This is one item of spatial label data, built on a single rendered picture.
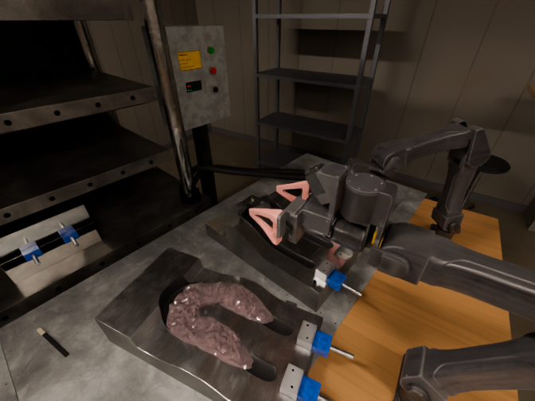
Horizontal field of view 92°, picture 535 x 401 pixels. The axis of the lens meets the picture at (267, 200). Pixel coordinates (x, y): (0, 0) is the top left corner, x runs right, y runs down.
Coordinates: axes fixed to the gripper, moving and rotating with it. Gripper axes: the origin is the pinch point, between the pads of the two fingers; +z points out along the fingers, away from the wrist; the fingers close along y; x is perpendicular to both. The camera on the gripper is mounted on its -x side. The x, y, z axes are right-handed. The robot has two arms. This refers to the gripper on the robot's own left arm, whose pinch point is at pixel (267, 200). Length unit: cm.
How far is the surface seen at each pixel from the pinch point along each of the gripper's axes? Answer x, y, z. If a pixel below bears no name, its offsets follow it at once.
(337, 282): 29.7, -12.8, -14.0
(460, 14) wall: -31, -257, -12
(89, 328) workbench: 39, 31, 39
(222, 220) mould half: 33, -19, 34
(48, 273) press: 40, 28, 71
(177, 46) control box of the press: -21, -44, 71
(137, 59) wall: 4, -157, 276
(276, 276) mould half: 35.9, -10.0, 3.7
